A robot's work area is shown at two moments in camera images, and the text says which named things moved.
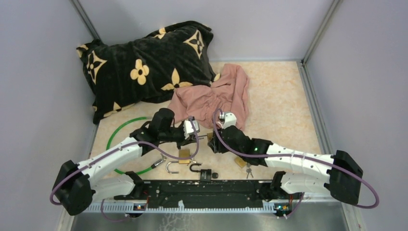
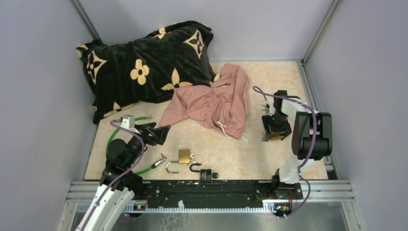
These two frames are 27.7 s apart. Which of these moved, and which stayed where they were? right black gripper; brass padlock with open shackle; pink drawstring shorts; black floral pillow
Moved: right black gripper
Stayed: brass padlock with open shackle; pink drawstring shorts; black floral pillow
